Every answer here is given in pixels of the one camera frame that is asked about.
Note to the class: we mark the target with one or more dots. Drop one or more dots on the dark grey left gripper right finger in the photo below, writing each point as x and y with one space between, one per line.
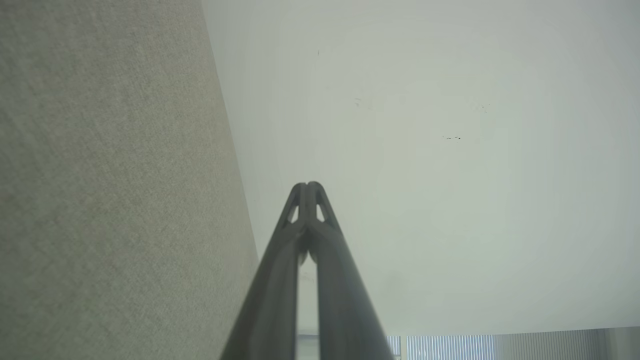
345 310

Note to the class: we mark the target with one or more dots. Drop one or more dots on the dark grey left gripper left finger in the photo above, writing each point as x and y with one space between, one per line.
270 300

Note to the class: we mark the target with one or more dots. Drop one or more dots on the white ribbed window blind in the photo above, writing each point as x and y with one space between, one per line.
450 347

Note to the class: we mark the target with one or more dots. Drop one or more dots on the grey fabric sofa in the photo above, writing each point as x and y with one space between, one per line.
100 200

